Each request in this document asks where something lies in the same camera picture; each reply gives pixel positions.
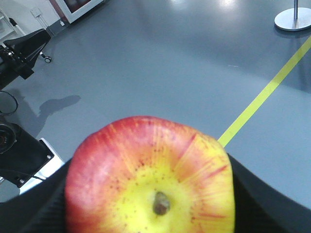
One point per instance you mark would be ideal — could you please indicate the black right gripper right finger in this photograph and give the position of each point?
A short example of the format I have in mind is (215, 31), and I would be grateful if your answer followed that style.
(262, 209)

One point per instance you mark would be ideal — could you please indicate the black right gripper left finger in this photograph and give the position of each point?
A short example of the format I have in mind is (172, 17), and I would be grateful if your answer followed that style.
(39, 210)

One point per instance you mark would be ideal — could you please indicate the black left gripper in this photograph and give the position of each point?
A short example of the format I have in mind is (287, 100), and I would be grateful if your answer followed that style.
(21, 155)

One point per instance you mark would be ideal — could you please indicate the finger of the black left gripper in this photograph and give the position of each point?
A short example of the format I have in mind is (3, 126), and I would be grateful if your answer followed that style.
(19, 55)

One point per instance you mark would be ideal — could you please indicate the red yellow apple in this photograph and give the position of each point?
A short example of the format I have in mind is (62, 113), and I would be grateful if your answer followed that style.
(144, 174)

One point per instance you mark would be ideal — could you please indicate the metal stanchion pole with base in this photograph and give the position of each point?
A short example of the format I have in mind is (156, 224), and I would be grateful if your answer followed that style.
(294, 19)

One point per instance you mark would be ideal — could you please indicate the white framed panel on wall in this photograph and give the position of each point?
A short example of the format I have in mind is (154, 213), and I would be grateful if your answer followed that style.
(72, 10)

